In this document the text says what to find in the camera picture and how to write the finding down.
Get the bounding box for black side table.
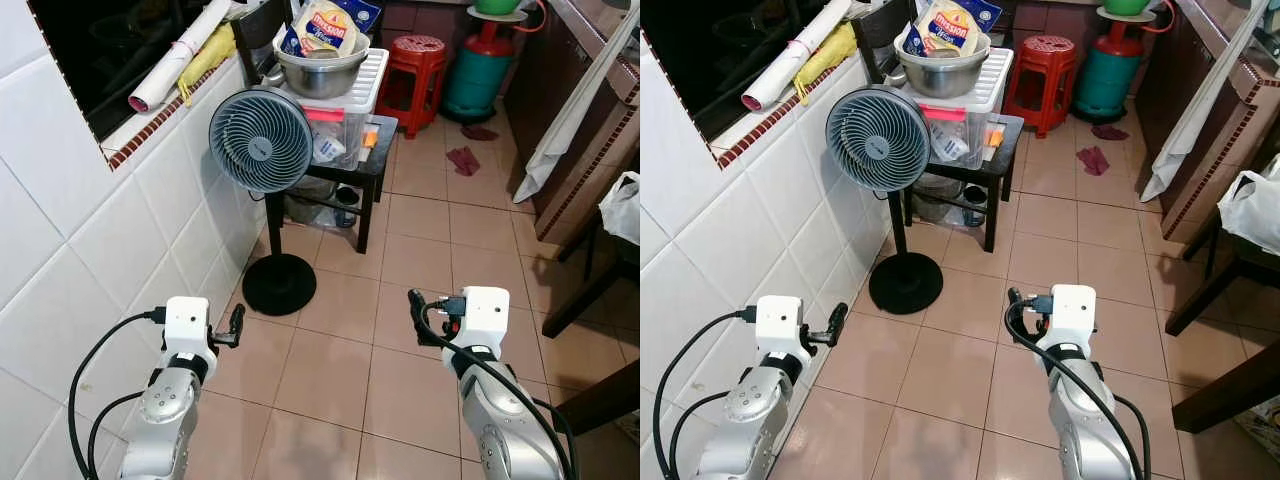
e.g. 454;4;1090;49
888;113;1025;253
265;113;399;254

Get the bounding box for grey standing fan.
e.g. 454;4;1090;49
208;88;319;317
826;86;944;316

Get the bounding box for clear plastic storage box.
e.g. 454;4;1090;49
298;48;389;169
918;48;1014;167

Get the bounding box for white plastic bag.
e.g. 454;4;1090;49
1218;168;1280;257
598;172;641;247

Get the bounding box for white hanging cloth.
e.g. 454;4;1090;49
1140;0;1267;203
513;8;641;204

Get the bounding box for red plastic stool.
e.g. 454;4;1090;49
1003;35;1077;139
375;35;449;139

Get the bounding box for green gas cylinder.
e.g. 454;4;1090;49
443;20;517;123
1072;20;1145;123

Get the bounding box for large steel mixing bowl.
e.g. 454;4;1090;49
893;30;993;99
272;30;371;99

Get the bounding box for yellow cloth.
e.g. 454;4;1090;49
795;22;859;106
178;22;239;106

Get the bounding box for white rolled paper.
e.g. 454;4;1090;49
128;0;243;113
741;0;857;113

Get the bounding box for dark wooden cabinet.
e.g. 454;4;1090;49
503;0;641;247
1133;0;1280;247

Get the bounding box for tortilla wrap bag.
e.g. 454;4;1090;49
280;0;382;59
903;0;1004;58

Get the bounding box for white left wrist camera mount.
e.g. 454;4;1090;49
163;297;214;361
755;295;810;359

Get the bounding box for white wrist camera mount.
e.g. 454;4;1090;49
163;297;214;361
1048;285;1099;351
755;295;810;359
455;287;512;351

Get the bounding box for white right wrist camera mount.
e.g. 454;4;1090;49
455;287;512;351
1048;285;1099;351

